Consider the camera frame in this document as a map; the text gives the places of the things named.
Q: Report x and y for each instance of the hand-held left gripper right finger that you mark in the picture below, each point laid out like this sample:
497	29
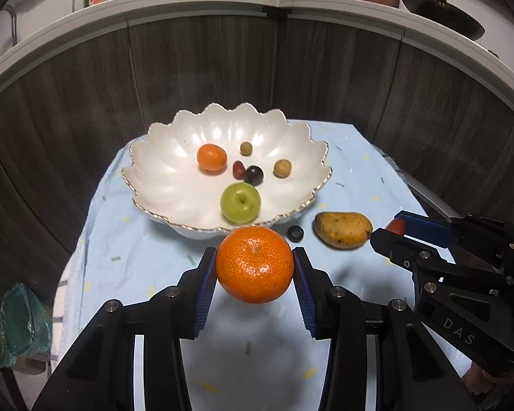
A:
303	299

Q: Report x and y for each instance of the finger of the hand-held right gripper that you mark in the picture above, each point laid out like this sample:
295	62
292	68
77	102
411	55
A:
389	244
424	227

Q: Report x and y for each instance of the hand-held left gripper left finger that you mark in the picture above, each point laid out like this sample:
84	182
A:
205	299

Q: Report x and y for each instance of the red cherry tomato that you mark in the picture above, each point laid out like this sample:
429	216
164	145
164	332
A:
396	224

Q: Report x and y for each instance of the large orange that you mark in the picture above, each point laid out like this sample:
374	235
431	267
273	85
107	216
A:
255	265

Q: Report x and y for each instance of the green apple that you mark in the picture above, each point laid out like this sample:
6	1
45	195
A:
240	203

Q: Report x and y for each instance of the white scalloped bowl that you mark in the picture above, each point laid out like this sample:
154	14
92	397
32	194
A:
175	188

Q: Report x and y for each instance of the brown longan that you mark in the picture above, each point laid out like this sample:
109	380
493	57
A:
282	168

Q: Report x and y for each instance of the dark purple plum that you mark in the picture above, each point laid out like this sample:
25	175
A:
254	175

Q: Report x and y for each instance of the small tangerine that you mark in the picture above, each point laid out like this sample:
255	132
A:
212	158

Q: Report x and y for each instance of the person's right hand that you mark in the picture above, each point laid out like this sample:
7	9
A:
479	380

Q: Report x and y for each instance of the yellow mango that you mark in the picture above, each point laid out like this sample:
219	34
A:
342	229

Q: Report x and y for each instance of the blueberry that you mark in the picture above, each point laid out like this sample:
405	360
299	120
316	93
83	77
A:
295	233

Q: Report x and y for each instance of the light blue tablecloth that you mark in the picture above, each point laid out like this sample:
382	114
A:
132	257

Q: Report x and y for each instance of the small dark red fruit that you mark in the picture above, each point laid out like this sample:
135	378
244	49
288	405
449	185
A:
238	170

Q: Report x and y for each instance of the small yellow-green fruit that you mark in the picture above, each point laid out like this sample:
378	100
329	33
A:
246	149

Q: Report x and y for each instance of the black wok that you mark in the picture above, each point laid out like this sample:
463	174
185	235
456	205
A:
443	13

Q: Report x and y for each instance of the white countertop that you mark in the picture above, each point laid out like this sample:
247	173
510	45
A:
197	2

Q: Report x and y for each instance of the metal faucet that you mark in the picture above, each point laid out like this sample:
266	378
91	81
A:
13	21

